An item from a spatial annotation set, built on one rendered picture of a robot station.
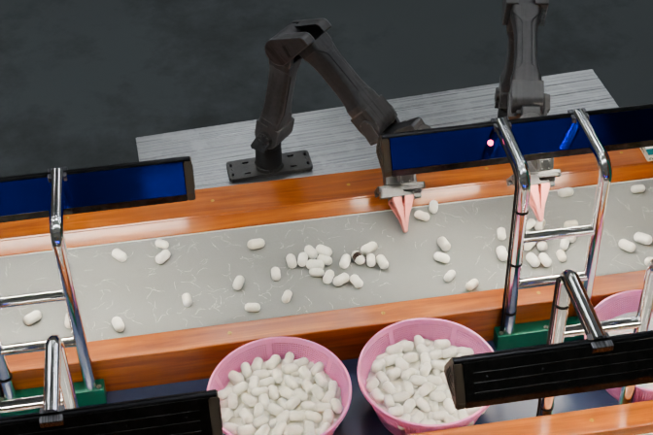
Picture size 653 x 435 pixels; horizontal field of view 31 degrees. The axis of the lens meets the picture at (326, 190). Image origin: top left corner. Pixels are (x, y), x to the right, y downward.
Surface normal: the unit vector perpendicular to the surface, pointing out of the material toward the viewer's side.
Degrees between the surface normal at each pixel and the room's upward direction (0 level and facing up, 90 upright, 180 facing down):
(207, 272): 0
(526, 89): 30
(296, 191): 0
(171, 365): 90
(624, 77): 0
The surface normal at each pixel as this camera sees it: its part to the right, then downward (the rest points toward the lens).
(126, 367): 0.15, 0.63
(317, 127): -0.02, -0.77
